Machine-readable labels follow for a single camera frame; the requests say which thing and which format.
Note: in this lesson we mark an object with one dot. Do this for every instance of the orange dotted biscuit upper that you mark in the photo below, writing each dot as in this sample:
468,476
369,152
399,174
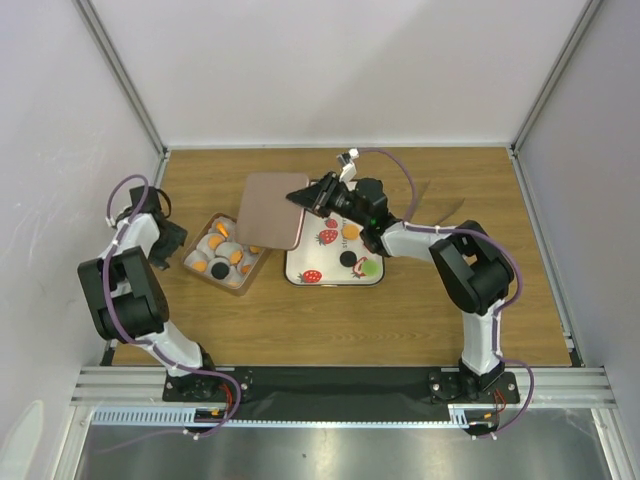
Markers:
350,232

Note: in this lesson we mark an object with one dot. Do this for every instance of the steel slotted serving tongs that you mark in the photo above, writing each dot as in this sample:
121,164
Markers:
433,210

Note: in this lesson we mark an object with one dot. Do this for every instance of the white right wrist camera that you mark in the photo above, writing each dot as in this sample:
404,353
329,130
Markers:
347,162

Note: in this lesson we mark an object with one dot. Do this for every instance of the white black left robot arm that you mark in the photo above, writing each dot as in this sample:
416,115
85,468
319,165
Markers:
126,301

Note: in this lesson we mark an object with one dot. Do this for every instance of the orange dotted biscuit top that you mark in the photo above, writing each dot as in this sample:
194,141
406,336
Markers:
221,228

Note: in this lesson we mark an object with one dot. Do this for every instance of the white strawberry print tray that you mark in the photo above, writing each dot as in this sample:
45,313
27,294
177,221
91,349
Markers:
315,261

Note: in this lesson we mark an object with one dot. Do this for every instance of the orange round dotted biscuit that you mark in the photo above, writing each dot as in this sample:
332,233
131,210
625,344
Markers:
236,257

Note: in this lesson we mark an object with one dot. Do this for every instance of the rose gold tin lid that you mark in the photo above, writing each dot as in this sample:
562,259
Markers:
266,218

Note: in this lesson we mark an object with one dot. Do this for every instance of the orange flower swirl cookie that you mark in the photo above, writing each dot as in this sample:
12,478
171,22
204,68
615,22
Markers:
200,266

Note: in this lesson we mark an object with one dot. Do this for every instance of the green sandwich cookie lower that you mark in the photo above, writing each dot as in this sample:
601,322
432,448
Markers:
370,268

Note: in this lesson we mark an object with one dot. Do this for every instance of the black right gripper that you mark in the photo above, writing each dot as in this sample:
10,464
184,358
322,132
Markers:
317,198

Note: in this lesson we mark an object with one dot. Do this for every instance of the aluminium frame post right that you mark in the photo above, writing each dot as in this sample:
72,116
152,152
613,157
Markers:
569,48

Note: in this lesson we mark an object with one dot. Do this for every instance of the aluminium frame post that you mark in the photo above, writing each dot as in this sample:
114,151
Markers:
569,48
109,52

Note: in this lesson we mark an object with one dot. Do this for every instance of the orange scalloped cookie lower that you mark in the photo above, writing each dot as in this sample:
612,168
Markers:
215,240

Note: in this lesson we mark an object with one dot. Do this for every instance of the black sandwich cookie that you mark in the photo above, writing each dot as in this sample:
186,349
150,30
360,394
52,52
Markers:
348,259
220,270

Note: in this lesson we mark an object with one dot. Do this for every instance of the aluminium frame post left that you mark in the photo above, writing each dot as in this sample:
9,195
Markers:
109,52

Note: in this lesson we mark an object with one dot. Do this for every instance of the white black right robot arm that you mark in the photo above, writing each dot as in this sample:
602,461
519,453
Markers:
474,271

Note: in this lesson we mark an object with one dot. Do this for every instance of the rose gold cookie tin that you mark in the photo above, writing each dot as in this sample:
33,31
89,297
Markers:
242,275

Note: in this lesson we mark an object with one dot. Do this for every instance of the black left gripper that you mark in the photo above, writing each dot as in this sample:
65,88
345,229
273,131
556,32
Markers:
177,237

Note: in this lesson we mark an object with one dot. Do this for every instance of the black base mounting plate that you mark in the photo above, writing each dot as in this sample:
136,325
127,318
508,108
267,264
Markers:
367,388

